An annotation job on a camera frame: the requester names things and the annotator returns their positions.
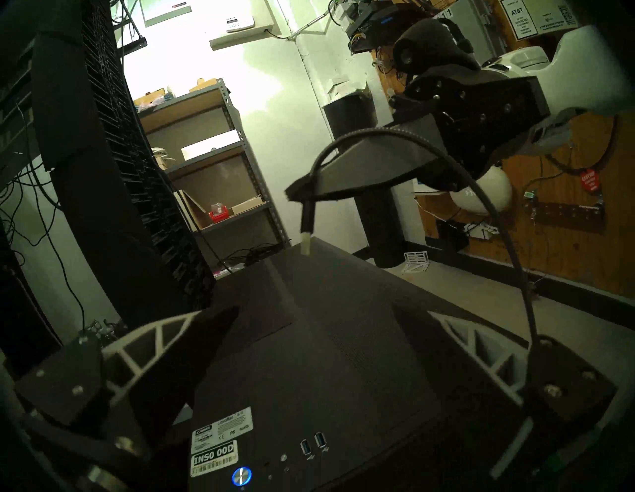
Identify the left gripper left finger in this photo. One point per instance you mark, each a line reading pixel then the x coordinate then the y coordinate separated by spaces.
pixel 149 382

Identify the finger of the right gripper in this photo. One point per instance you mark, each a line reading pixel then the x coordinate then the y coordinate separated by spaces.
pixel 377 158

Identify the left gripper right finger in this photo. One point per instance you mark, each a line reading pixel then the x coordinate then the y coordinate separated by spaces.
pixel 555 387

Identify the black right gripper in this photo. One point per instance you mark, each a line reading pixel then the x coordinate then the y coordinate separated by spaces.
pixel 533 101

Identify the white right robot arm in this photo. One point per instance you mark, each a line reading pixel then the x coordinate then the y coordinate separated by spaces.
pixel 595 59

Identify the black workstation tower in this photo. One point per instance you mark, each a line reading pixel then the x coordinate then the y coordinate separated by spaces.
pixel 347 347

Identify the white egg-shaped device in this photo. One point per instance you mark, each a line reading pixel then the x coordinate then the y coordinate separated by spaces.
pixel 498 198

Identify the tall black cylinder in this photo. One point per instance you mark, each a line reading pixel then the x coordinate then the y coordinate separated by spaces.
pixel 377 223

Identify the white power strip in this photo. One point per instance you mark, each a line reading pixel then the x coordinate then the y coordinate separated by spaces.
pixel 481 230

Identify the red round tag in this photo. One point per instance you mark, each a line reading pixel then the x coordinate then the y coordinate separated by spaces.
pixel 590 181

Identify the grey metal shelf unit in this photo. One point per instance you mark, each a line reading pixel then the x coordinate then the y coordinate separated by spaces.
pixel 257 173

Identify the flat tan box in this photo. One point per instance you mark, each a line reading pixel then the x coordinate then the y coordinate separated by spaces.
pixel 247 204

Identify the grey utility box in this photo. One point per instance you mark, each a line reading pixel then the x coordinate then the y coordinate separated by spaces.
pixel 540 20

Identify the small red bin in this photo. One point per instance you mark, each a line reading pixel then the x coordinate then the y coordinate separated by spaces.
pixel 221 214

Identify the white flat box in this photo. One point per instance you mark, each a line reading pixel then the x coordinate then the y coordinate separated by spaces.
pixel 211 145

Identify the open cardboard box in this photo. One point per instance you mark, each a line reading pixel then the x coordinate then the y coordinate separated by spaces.
pixel 191 211

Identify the low flat cardboard box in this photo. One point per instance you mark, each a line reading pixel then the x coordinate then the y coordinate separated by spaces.
pixel 203 84

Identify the white alarm keypad panel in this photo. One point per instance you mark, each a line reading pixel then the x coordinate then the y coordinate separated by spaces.
pixel 243 25

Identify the black server rack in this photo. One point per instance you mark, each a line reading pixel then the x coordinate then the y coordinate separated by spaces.
pixel 99 149

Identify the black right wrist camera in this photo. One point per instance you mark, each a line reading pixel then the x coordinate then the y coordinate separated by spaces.
pixel 431 44

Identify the black wall-mounted device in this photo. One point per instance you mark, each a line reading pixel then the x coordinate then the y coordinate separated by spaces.
pixel 377 17

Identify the black overhead bracket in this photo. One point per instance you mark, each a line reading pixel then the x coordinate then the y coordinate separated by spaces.
pixel 134 44

